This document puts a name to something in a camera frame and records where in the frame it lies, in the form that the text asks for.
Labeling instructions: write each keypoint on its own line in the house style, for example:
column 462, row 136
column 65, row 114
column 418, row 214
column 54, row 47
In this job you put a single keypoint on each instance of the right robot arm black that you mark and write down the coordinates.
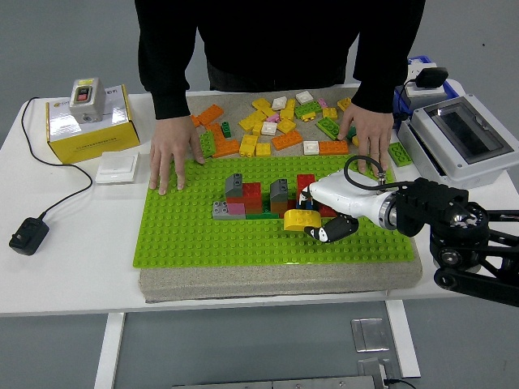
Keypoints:
column 446, row 210

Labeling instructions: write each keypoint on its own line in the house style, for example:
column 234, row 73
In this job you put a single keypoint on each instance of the grey slope brick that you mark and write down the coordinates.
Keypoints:
column 279, row 190
column 234, row 186

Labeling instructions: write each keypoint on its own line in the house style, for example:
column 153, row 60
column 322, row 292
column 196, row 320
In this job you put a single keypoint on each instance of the person's left forearm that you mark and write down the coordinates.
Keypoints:
column 375, row 93

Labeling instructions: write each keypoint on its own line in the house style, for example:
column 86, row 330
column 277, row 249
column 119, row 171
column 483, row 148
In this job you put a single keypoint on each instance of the metal floor plate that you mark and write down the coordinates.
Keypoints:
column 373, row 368
column 369, row 334

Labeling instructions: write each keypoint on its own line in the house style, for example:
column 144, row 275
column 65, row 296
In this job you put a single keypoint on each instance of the long orange brick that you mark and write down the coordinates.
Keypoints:
column 333, row 148
column 211, row 114
column 287, row 140

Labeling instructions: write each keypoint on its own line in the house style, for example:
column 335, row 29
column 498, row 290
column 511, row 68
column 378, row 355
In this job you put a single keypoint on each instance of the person's right forearm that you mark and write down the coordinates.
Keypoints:
column 168, row 97

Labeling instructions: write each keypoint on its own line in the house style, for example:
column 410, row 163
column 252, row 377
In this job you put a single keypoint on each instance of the grey flat brick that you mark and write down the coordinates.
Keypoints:
column 221, row 210

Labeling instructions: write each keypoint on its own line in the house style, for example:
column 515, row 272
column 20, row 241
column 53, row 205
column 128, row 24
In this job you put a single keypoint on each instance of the grey switch box red button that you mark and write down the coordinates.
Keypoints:
column 86, row 106

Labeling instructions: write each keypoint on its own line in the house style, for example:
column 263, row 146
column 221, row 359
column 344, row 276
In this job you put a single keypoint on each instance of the white power socket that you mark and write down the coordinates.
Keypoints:
column 425, row 92

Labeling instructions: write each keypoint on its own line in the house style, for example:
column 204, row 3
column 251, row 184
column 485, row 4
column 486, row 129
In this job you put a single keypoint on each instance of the light green brick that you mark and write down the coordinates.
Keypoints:
column 208, row 144
column 307, row 109
column 400, row 154
column 327, row 126

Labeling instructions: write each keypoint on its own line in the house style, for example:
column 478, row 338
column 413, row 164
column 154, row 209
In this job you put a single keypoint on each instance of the person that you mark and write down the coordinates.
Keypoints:
column 275, row 32

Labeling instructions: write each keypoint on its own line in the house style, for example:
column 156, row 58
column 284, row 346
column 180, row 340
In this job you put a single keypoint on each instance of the person's left hand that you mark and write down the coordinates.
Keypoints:
column 369, row 125

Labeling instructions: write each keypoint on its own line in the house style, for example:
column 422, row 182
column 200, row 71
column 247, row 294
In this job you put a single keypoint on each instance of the yellow curved toy brick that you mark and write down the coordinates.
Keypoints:
column 298, row 219

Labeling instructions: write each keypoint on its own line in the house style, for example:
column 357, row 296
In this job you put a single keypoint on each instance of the dark orange brick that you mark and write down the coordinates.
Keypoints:
column 253, row 209

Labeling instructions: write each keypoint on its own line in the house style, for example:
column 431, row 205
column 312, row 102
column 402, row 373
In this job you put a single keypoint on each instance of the small yellow brick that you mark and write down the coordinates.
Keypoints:
column 309, row 117

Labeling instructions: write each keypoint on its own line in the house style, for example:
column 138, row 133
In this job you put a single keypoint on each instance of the black plug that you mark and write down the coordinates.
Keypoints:
column 433, row 77

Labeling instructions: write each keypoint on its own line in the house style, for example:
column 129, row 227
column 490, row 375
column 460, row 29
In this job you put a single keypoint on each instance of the grey enclosure clear lid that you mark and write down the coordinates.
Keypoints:
column 450, row 166

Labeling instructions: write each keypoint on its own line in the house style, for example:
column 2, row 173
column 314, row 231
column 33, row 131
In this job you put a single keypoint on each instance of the yellow white cardboard box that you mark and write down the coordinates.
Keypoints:
column 93, row 144

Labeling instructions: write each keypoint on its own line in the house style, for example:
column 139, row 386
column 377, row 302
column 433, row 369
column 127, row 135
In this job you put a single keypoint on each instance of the long yellow brick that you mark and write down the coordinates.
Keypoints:
column 250, row 120

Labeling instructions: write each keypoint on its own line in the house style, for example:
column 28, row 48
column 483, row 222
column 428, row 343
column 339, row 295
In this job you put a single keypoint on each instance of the dark green plate brick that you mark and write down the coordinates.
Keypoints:
column 261, row 216

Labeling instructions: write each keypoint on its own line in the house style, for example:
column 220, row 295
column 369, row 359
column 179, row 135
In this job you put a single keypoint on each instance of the grey metal bar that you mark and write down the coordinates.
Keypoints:
column 275, row 383

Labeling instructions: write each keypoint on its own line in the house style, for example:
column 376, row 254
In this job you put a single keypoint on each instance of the translucent yellow brick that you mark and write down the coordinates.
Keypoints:
column 329, row 113

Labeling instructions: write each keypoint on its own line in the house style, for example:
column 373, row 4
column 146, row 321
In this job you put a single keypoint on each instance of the white square tile brick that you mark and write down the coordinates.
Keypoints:
column 268, row 128
column 304, row 97
column 279, row 103
column 311, row 148

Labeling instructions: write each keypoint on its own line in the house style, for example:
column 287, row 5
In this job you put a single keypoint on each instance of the tall red brick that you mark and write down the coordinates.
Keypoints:
column 305, row 181

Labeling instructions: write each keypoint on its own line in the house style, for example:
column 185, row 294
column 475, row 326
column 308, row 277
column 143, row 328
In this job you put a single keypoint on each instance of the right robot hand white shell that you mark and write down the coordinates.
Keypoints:
column 353, row 198

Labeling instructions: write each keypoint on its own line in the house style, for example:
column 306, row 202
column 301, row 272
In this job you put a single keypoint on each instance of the low red brick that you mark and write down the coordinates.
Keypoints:
column 291, row 206

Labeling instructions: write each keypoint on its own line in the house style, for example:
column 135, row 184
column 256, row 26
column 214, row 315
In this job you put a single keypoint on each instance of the white table leg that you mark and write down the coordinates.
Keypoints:
column 108, row 352
column 401, row 336

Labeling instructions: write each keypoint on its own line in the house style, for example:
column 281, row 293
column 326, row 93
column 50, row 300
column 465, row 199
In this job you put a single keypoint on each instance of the small dark green brick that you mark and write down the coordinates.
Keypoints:
column 226, row 129

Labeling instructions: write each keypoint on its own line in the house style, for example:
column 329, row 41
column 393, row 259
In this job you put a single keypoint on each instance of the person's right hand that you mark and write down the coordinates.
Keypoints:
column 174, row 138

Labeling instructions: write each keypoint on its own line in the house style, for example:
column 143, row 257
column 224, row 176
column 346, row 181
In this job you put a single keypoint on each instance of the white wall switch panel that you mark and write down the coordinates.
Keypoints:
column 117, row 168

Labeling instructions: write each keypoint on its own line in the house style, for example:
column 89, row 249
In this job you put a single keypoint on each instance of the green studded baseplate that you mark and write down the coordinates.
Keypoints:
column 182, row 235

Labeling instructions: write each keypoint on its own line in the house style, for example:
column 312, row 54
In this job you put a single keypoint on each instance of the yellow slope brick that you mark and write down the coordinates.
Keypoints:
column 355, row 141

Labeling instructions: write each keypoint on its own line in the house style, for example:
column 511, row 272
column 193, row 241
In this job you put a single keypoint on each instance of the blue plastic bin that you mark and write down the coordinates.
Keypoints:
column 452, row 88

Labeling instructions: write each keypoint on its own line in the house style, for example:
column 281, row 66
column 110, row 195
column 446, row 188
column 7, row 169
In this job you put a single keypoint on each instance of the grey-brown foam mat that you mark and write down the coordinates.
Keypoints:
column 243, row 283

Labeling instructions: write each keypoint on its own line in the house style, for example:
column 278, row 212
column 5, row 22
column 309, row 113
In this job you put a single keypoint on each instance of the black power adapter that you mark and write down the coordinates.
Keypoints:
column 28, row 237

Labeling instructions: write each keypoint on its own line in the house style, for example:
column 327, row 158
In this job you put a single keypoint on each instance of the small pink brick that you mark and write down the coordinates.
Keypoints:
column 322, row 102
column 273, row 118

